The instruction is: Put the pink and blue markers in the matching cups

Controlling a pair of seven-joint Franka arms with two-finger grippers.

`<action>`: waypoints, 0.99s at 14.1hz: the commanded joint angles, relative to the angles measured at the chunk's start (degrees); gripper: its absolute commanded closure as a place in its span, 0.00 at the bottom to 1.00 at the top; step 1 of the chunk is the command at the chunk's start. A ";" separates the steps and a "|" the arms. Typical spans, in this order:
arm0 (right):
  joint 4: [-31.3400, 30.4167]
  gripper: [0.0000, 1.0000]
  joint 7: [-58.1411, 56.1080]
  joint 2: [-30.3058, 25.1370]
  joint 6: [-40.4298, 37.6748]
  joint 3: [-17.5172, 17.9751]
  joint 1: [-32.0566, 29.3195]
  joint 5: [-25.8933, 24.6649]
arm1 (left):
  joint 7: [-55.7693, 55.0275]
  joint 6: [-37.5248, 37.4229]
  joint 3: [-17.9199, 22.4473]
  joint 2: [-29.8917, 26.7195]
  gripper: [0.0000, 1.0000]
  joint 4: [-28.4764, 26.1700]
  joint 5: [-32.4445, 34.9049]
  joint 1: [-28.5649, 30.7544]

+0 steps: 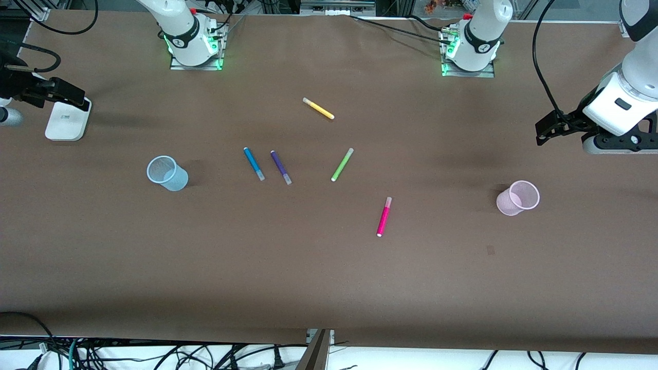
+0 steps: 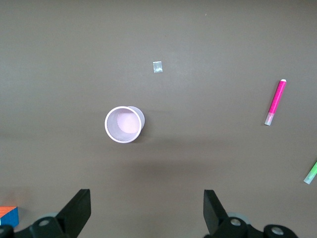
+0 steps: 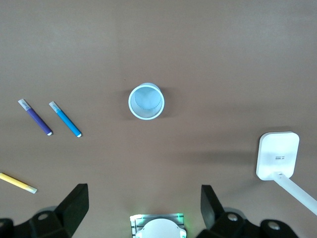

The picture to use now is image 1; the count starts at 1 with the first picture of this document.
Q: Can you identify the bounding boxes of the blue marker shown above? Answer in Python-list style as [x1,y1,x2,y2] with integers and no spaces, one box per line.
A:
[243,147,266,181]

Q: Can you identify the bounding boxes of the pink marker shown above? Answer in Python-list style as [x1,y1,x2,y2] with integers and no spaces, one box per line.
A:
[376,197,393,237]

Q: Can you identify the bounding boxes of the translucent pink plastic cup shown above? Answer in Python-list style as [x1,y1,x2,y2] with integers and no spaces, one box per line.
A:
[496,180,541,216]

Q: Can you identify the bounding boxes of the translucent blue plastic cup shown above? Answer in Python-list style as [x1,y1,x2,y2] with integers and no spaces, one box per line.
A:
[147,155,189,192]

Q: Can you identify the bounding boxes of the green marker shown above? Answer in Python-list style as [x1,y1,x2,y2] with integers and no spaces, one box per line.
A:
[331,147,355,182]

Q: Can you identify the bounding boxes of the purple marker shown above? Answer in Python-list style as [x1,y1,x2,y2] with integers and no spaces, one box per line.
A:
[270,150,293,186]

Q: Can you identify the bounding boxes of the yellow marker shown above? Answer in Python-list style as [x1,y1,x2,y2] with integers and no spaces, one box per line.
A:
[302,97,335,120]

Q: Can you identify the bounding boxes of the grey device box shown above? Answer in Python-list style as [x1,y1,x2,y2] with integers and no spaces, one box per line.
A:
[300,0,376,16]

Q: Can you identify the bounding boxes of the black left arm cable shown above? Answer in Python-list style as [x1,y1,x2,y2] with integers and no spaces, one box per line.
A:
[532,0,572,121]

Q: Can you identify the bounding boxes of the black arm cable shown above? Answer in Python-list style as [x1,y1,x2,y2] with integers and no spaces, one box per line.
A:
[532,0,572,121]
[10,0,99,36]

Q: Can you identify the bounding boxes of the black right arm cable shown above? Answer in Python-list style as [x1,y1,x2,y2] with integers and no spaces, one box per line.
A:
[10,0,99,36]

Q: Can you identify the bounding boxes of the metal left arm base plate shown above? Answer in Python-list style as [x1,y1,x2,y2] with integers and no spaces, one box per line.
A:
[440,26,496,78]

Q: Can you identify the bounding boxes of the aluminium frame profile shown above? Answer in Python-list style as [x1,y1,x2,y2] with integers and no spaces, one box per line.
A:
[10,0,50,22]

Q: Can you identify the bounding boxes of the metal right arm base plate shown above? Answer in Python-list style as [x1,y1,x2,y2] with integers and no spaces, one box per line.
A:
[170,23,227,71]

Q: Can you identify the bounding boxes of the short black table cable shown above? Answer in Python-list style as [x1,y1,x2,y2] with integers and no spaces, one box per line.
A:
[409,14,449,30]

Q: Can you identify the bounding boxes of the long black table cable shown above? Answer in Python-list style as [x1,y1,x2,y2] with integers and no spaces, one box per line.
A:
[350,14,453,41]

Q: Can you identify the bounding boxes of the black floor cable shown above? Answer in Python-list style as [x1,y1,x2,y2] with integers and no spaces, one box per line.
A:
[0,311,58,351]

